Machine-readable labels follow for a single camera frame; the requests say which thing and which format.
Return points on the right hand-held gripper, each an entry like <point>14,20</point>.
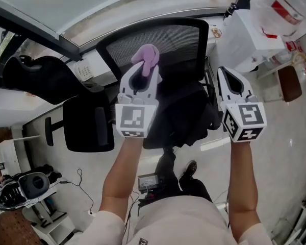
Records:
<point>247,119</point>

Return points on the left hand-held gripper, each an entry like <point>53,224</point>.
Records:
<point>132,117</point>

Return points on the purple cloth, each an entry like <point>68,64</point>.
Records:
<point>148,55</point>

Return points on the black mesh office chair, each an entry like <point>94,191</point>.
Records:
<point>178,39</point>

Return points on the person's left forearm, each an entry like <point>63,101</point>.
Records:
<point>120,177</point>

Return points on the person's right forearm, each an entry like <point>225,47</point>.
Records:
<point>243,185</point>

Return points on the white water dispenser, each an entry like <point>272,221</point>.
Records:
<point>244,39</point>

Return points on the black backpack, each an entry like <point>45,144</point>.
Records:
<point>186,111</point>

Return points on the white desk telephone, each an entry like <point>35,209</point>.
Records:
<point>84,70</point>

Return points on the brown seat folding chair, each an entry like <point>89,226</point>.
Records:
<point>290,83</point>

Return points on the small printed packet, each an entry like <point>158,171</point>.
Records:
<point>216,31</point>

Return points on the black cylindrical object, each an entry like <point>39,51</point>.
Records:
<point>230,10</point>

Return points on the black high-back office chair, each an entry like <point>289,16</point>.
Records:
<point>53,78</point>

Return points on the person's black trouser legs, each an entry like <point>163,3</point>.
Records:
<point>168,167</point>

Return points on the clear water jug red label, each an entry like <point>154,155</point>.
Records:
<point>278,6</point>

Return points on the person's right black shoe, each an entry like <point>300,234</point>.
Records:
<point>190,171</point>

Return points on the black box device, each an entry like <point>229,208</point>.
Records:
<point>150,182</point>

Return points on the black boots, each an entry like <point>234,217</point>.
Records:
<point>52,172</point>

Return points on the white power strip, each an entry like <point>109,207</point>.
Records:
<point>91,213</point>

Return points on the person's beige shirt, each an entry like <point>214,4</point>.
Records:
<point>178,221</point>

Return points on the white shelf unit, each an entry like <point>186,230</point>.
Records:
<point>7,152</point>

